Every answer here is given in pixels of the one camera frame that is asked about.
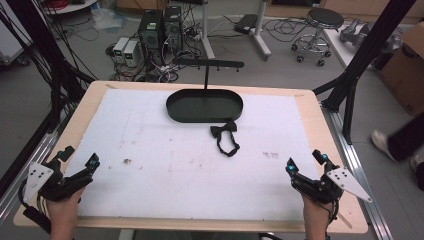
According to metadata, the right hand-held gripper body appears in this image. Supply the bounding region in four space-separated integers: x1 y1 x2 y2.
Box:
290 165 374 205

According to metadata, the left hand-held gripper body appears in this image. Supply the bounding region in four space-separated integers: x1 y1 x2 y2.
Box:
21 156 95 204

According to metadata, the person's right hand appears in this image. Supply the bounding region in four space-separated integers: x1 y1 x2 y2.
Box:
301 194 335 231

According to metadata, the person's left hand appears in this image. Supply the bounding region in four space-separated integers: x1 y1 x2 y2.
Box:
45 187 87 229

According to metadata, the black bow tie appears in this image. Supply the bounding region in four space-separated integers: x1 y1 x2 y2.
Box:
209 120 241 158

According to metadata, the white table mat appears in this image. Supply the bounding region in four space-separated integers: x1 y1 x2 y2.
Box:
63 87 322 223

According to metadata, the black stand with oval tray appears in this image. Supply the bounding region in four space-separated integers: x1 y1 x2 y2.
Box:
165 57 246 125

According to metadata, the grey power supply unit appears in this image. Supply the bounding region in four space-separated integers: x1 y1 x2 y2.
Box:
112 36 130 65
122 40 140 68

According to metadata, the brown cardboard box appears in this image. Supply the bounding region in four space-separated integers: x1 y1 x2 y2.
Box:
377 21 424 118

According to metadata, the grey machine part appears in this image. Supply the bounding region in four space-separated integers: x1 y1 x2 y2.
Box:
339 17 372 48

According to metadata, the white desk leg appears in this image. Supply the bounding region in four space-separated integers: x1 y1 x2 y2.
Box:
199 0 217 61
250 0 273 62

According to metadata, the black round stool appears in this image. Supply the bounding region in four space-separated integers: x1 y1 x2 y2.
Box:
290 7 345 67

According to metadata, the clear plastic bag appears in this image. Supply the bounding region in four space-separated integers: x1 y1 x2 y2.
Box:
90 7 129 32

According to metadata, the black computer tower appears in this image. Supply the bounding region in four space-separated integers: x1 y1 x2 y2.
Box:
162 5 184 55
137 9 165 65

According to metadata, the white round table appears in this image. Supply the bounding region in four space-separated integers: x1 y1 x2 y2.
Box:
42 0 100 16

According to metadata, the flat black device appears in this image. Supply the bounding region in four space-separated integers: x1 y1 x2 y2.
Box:
233 13 259 36

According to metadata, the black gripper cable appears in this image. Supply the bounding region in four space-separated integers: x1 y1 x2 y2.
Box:
324 199 342 240
17 178 52 235

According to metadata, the aluminium rail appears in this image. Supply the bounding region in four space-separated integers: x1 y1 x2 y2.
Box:
0 111 73 225
320 101 395 240

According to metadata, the black metal frame stand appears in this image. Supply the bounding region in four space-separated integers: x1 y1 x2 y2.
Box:
0 0 98 198
312 0 418 146

